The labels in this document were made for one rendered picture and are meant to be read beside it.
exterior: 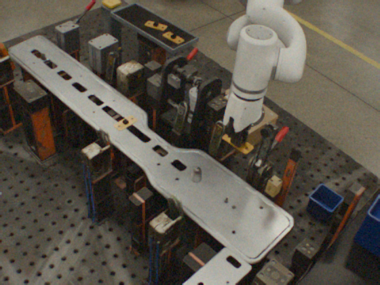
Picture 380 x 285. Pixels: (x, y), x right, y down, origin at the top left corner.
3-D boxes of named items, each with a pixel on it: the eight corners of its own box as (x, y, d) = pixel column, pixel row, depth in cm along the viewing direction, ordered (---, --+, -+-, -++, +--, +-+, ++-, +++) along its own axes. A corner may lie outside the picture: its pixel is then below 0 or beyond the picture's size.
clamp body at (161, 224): (139, 281, 152) (138, 220, 128) (164, 260, 159) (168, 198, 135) (157, 298, 148) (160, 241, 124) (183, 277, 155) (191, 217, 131)
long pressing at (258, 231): (-2, 53, 188) (-3, 51, 187) (42, 34, 201) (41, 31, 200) (252, 269, 126) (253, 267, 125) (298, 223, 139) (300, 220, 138)
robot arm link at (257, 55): (273, 74, 112) (235, 66, 113) (283, 27, 102) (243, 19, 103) (269, 95, 106) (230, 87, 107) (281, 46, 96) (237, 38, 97)
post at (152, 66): (142, 140, 199) (143, 64, 171) (151, 135, 202) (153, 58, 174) (150, 146, 197) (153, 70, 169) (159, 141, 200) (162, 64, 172)
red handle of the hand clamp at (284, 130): (250, 161, 145) (281, 122, 146) (252, 163, 147) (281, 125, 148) (261, 169, 143) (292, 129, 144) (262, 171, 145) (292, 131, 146)
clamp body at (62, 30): (58, 91, 218) (49, 26, 193) (77, 82, 224) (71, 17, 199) (70, 101, 214) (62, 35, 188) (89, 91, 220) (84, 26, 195)
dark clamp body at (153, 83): (138, 152, 195) (138, 79, 168) (161, 137, 202) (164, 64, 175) (155, 166, 190) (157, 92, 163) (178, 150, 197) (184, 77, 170)
